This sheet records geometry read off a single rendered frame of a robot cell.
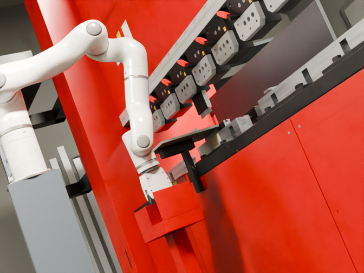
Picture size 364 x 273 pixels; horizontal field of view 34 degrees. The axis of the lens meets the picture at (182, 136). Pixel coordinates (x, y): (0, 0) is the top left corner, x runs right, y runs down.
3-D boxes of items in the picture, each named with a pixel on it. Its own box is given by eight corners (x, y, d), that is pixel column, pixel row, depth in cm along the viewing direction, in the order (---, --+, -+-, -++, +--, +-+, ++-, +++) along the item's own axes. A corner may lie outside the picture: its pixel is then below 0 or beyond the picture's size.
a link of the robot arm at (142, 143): (152, 69, 215) (156, 151, 208) (147, 83, 230) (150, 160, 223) (127, 68, 213) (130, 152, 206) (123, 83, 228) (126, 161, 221)
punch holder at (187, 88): (181, 105, 260) (167, 71, 263) (197, 101, 264) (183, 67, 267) (193, 92, 247) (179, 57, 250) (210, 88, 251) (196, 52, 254)
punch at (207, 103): (200, 119, 256) (192, 99, 258) (204, 118, 257) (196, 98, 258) (209, 111, 247) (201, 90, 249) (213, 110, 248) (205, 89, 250)
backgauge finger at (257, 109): (216, 135, 256) (212, 124, 257) (265, 119, 268) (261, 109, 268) (228, 125, 246) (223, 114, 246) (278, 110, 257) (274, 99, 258)
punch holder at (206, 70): (198, 88, 243) (183, 51, 246) (215, 83, 246) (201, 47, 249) (213, 72, 230) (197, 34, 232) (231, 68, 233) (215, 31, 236)
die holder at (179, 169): (156, 201, 318) (150, 184, 319) (167, 197, 320) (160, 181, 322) (191, 177, 274) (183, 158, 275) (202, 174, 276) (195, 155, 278)
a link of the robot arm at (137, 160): (158, 155, 214) (155, 160, 223) (143, 123, 216) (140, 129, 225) (137, 165, 212) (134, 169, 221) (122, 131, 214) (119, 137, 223)
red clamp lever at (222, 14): (214, 11, 210) (231, 16, 202) (224, 8, 211) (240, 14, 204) (215, 15, 210) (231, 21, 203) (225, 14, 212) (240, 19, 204)
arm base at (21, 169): (5, 185, 200) (-12, 135, 204) (8, 195, 218) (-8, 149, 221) (60, 167, 206) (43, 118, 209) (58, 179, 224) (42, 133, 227)
